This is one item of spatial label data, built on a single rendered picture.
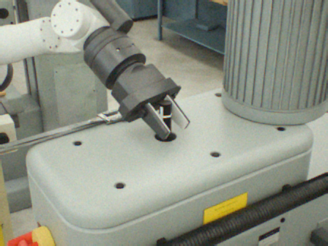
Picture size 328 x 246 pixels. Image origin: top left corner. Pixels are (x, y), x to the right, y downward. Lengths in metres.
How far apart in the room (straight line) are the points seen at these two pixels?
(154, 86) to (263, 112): 0.20
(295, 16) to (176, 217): 0.37
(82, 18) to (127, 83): 0.13
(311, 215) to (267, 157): 0.26
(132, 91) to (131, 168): 0.13
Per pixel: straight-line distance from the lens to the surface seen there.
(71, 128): 0.86
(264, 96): 0.87
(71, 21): 0.85
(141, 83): 0.81
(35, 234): 0.81
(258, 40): 0.84
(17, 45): 0.96
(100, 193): 0.70
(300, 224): 1.03
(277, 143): 0.84
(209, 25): 7.12
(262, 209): 0.82
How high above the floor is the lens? 2.30
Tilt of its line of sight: 27 degrees down
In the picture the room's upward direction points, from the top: straight up
